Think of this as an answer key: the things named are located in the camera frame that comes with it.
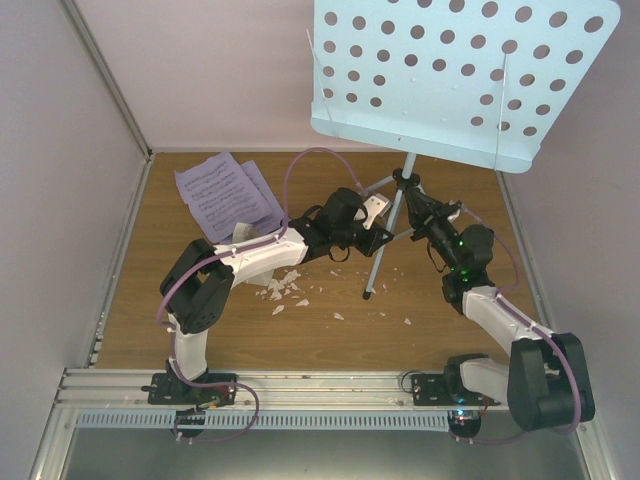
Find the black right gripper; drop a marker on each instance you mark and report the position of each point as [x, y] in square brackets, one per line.
[423, 211]

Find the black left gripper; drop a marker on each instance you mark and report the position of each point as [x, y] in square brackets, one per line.
[373, 237]

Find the light blue music stand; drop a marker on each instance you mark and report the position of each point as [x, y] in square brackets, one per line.
[475, 82]

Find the lilac sheet music paper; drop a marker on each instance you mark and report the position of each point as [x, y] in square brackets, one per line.
[219, 194]

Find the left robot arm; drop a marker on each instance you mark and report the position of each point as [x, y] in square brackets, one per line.
[196, 289]

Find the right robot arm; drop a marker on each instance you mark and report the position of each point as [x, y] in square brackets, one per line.
[546, 382]

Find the white debris flakes pile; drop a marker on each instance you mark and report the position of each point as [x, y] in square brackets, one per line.
[278, 290]

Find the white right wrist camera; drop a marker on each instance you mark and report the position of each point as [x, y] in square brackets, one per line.
[456, 210]

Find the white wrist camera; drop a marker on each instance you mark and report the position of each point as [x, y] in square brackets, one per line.
[456, 210]
[374, 206]

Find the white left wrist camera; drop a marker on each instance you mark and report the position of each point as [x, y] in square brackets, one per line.
[374, 206]

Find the left aluminium frame post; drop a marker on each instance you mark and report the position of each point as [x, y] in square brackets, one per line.
[88, 41]

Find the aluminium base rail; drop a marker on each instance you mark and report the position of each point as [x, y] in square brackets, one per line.
[277, 390]

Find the grey slotted cable duct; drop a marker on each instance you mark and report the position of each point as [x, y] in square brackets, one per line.
[269, 420]

